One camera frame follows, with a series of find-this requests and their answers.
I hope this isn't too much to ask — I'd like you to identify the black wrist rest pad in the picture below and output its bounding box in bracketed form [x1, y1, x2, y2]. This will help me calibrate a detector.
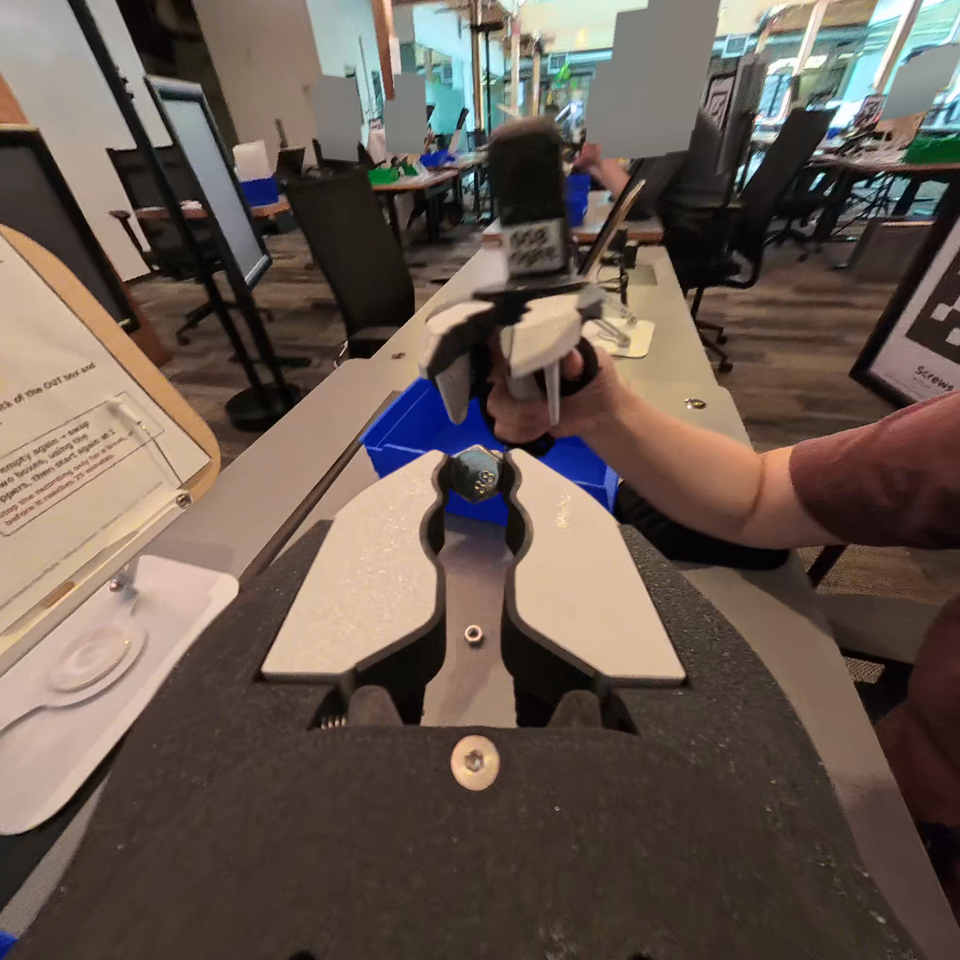
[615, 483, 789, 571]

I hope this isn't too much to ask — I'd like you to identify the grey trash bin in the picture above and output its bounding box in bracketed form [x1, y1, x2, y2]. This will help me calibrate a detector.
[847, 217, 939, 282]

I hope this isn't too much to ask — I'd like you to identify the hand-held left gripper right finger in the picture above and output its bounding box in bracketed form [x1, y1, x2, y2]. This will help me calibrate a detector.
[504, 448, 687, 690]

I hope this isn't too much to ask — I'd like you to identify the wooden document stand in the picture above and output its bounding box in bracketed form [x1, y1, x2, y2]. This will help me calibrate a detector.
[0, 225, 240, 835]
[577, 178, 655, 359]

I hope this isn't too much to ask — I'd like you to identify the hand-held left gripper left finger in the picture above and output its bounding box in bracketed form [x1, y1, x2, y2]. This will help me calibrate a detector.
[260, 450, 449, 685]

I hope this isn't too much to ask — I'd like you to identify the black framed marker sign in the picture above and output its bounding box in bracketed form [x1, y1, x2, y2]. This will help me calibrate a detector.
[849, 198, 960, 410]

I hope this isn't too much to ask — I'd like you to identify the silver hex bolt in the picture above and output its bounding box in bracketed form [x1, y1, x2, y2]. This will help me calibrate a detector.
[448, 444, 504, 504]

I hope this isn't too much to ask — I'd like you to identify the person's right hand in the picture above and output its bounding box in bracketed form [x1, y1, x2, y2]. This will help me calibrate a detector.
[486, 348, 640, 451]

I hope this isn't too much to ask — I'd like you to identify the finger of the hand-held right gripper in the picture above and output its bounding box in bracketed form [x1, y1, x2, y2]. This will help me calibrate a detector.
[499, 294, 588, 379]
[416, 298, 498, 426]

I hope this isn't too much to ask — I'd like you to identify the printed paper sheet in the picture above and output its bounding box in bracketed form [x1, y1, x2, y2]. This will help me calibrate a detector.
[0, 236, 211, 609]

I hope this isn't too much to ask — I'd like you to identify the black office chair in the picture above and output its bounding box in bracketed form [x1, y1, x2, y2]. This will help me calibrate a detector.
[667, 108, 837, 372]
[108, 146, 275, 346]
[283, 168, 416, 360]

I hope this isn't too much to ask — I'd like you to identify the person's right forearm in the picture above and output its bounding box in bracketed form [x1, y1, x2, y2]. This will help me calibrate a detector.
[592, 375, 807, 549]

